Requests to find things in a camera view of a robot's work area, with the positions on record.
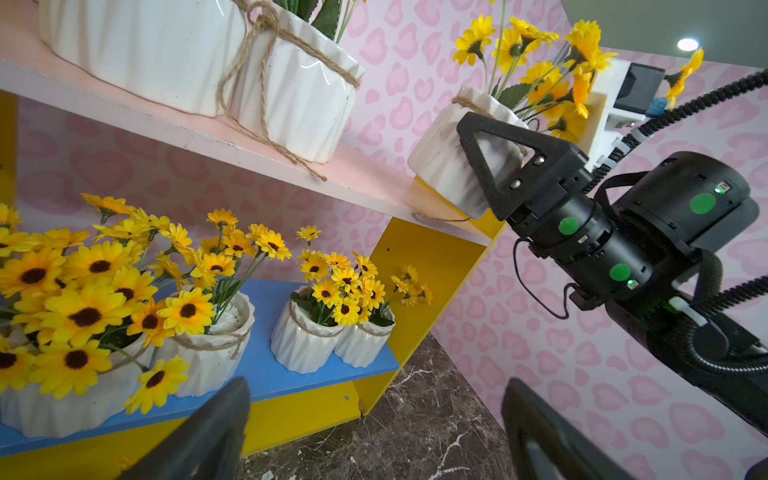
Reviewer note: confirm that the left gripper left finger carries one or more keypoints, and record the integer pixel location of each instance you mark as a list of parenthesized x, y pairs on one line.
[(207, 445)]

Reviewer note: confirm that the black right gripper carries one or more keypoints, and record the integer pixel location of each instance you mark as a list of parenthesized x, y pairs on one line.
[(536, 181)]

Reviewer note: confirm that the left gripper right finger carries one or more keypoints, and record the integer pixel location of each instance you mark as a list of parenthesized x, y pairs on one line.
[(544, 445)]

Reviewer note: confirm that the sunflower pot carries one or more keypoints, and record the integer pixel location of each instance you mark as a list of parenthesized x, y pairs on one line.
[(361, 342), (169, 52), (202, 328), (315, 315), (292, 87), (82, 323), (536, 79)]

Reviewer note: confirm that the yellow two-tier shelf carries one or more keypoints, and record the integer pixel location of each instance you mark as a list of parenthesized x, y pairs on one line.
[(65, 133)]

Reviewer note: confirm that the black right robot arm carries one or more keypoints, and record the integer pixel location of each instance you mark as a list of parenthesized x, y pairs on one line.
[(641, 245)]

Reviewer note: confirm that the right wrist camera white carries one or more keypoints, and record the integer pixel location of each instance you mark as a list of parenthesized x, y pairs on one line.
[(620, 96)]

